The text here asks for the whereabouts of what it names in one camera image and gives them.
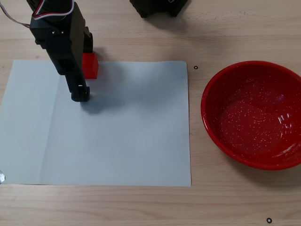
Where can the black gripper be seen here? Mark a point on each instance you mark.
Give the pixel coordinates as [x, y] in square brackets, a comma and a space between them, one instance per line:
[87, 43]

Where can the red cube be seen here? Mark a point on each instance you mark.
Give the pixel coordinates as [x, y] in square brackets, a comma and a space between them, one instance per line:
[91, 66]

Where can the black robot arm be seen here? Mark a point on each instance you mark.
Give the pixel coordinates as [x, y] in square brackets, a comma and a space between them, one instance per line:
[51, 7]

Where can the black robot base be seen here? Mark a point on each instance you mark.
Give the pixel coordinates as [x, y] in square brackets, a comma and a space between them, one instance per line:
[160, 7]

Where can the red speckled bowl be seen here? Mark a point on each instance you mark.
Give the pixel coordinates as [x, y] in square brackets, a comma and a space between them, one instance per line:
[254, 117]

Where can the white paper sheet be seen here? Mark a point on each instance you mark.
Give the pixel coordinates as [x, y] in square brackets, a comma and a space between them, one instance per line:
[117, 141]

